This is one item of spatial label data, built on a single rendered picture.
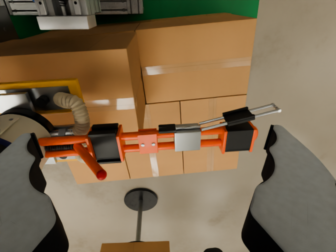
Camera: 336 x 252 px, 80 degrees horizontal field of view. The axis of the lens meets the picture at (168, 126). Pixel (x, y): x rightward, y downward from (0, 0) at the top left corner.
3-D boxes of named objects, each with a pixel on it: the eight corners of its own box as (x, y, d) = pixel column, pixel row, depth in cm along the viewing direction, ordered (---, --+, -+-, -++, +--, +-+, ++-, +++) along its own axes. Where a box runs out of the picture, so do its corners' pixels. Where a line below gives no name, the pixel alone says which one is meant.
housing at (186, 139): (173, 143, 59) (174, 153, 55) (172, 123, 55) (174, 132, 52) (197, 141, 59) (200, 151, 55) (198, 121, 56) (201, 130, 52)
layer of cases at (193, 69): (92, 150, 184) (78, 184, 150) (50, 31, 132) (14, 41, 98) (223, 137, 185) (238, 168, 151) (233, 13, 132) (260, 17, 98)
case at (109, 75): (43, 112, 118) (-3, 158, 84) (11, 39, 97) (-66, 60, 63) (145, 105, 119) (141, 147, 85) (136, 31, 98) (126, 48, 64)
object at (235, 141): (217, 143, 59) (221, 154, 55) (219, 121, 56) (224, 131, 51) (245, 141, 60) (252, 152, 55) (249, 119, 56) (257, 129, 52)
